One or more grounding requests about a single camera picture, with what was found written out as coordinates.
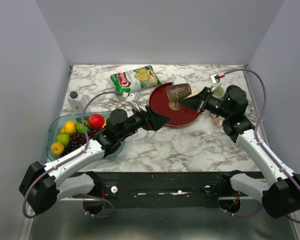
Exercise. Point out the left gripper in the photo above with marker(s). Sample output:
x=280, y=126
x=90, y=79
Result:
x=151, y=121

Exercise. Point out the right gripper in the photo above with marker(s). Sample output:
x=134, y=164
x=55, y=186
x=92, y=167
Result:
x=195, y=103

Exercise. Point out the brown striped stoneware mug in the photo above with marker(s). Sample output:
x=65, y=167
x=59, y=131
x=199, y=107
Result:
x=177, y=92

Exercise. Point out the light green mug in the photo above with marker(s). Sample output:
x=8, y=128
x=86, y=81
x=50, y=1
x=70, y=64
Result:
x=218, y=92

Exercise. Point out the pink mug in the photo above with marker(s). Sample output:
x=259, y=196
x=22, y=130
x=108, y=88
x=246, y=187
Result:
x=217, y=121

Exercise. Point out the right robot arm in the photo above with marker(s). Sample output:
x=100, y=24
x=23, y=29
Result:
x=279, y=194

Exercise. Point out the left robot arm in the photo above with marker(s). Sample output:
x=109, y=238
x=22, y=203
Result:
x=43, y=185

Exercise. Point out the light blue mug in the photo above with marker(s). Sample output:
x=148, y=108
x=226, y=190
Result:
x=179, y=80

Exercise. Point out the round red lacquer tray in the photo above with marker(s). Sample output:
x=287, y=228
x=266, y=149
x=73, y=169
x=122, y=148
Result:
x=180, y=116

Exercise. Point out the green chips bag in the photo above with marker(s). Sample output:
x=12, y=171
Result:
x=135, y=80

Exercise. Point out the yellow lemon toy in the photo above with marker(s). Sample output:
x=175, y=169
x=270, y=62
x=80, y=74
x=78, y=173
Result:
x=104, y=123
x=69, y=128

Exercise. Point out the red apple toy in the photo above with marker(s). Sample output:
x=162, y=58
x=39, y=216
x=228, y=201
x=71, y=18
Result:
x=96, y=121

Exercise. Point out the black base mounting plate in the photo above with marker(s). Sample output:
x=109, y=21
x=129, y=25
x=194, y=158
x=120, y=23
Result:
x=162, y=189

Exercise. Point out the green avocado toy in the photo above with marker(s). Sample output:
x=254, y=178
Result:
x=81, y=129

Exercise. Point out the white bottle black cap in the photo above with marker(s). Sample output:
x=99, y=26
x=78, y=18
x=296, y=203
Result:
x=77, y=101

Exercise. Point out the dark grape bunch toy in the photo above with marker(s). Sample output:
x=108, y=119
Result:
x=76, y=140

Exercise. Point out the green lime toy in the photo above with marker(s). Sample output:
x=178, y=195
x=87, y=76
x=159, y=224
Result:
x=63, y=138

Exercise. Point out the clear blue fruit container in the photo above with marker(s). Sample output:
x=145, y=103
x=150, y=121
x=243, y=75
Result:
x=57, y=124

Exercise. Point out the yellow orange pepper toy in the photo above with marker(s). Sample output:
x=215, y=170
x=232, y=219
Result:
x=57, y=148

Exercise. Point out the cream mug black handle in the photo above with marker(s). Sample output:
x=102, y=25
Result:
x=194, y=91

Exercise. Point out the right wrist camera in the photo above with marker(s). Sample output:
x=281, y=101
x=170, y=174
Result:
x=216, y=80

